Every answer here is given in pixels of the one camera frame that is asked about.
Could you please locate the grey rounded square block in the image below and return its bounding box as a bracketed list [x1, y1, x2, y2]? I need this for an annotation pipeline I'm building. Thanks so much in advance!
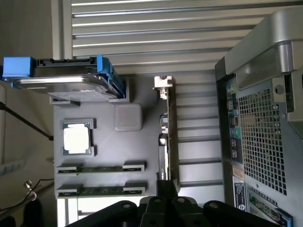
[114, 103, 143, 132]

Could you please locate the thin cable with metal plug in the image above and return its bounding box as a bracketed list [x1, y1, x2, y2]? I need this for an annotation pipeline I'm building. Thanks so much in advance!
[0, 179, 55, 213]

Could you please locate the CPU chip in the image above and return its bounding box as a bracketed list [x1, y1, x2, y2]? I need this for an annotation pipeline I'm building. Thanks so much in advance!
[62, 122, 92, 156]

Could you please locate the grey parts rack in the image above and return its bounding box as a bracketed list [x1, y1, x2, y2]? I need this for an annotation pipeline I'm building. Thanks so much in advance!
[49, 77, 180, 201]

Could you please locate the black tripod leg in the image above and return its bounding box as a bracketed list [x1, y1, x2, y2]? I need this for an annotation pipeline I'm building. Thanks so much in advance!
[0, 102, 54, 142]

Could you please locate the open PC case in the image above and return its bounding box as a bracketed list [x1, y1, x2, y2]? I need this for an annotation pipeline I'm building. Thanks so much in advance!
[214, 7, 303, 227]

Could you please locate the hard disk in blue caddy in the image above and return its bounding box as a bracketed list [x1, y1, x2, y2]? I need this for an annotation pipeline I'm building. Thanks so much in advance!
[0, 54, 126, 100]

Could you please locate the green RAM stick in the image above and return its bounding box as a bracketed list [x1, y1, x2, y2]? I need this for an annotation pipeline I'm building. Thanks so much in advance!
[58, 185, 145, 197]
[58, 165, 145, 174]

